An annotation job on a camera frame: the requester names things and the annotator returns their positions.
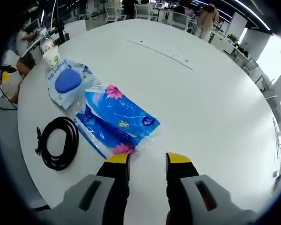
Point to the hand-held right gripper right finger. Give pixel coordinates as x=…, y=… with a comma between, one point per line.
x=178, y=185

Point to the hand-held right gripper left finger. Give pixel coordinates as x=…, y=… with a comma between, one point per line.
x=117, y=187

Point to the white paper cup item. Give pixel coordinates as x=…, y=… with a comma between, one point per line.
x=52, y=59

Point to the clear water bottle item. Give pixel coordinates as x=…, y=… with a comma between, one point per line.
x=48, y=44

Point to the white wet wipes pack item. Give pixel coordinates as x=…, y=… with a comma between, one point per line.
x=68, y=80

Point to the blue tissue pack item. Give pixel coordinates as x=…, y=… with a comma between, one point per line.
x=121, y=117

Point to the white table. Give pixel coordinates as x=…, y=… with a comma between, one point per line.
x=189, y=105

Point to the white office chair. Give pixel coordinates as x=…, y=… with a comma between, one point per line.
x=180, y=20
x=116, y=14

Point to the white table socket panel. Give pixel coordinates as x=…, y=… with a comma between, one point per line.
x=161, y=54

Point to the green potted plant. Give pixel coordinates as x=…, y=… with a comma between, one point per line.
x=233, y=38

